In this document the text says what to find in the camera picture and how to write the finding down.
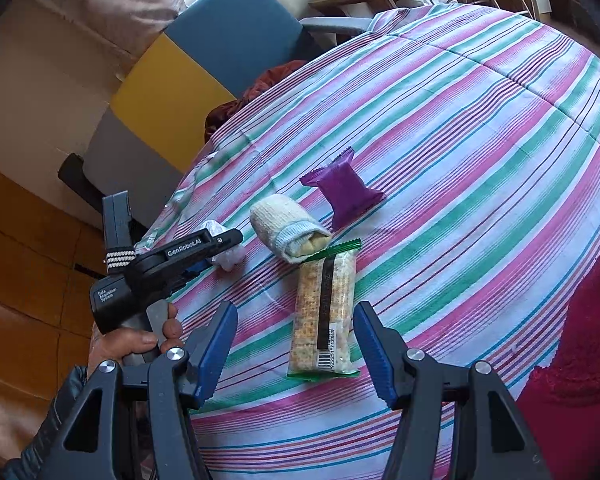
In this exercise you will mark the person's left hand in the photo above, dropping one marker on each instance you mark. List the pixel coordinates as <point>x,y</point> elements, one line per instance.
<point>125,344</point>

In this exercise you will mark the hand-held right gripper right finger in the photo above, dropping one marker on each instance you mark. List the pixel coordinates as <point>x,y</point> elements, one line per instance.
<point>377,355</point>

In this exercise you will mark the plain purple snack packet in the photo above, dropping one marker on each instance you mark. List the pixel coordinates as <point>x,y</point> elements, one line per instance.
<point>345,190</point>

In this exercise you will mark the dark red garment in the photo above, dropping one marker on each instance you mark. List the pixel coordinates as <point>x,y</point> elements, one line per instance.
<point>265,80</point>

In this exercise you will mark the green clear cracker packet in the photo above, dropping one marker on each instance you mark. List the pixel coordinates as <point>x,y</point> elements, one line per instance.
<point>325,310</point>

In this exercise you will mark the striped tablecloth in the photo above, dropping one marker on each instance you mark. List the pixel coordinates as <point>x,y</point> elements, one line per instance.
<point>455,135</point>

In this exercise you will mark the person's left forearm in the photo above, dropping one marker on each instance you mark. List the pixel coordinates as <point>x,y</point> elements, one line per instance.
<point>40,425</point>

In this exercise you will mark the white plastic wrap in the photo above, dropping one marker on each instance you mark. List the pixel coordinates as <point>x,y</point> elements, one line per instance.
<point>230,257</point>

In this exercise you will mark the pink curtain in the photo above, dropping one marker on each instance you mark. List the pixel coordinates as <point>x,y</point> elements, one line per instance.
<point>105,0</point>

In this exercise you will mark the rolled white sock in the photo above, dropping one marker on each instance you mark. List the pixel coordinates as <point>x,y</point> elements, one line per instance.
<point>280,225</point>

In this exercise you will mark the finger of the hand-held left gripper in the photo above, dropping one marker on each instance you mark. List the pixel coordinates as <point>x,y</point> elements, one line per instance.
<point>220,241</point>

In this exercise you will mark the red blanket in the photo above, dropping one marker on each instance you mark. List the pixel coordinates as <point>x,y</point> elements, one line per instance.
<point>580,385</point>

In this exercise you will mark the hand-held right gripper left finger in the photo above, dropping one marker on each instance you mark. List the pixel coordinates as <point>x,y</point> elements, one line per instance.
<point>215,355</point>

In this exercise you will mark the blue yellow grey chair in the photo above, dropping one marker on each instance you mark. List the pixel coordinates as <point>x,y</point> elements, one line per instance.
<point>165,85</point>

